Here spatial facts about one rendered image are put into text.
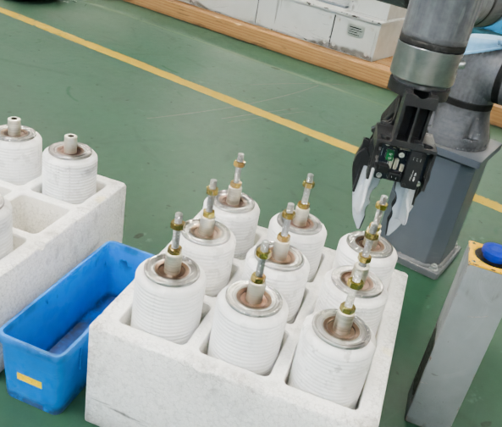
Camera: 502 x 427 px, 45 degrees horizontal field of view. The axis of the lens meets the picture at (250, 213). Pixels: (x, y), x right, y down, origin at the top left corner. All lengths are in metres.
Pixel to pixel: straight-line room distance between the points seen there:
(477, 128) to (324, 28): 1.83
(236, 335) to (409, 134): 0.32
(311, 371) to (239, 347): 0.09
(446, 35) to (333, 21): 2.40
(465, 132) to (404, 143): 0.65
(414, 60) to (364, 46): 2.32
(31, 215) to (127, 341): 0.41
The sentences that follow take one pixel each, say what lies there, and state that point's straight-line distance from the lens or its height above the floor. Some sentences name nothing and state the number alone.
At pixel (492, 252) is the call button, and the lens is 0.91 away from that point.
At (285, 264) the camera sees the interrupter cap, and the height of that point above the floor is 0.25.
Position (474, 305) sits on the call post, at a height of 0.25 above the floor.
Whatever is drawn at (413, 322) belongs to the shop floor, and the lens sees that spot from 1.29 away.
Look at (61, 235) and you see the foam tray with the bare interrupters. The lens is 1.03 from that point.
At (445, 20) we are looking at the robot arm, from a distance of 0.70.
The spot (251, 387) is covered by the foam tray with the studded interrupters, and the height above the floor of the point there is 0.18.
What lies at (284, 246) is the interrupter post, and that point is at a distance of 0.87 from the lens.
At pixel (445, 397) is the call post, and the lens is 1.03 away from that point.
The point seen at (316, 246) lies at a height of 0.24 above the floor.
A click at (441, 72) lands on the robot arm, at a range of 0.71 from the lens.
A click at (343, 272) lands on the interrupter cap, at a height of 0.25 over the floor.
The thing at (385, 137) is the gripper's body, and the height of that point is 0.49.
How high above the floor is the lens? 0.72
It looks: 28 degrees down
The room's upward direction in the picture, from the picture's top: 11 degrees clockwise
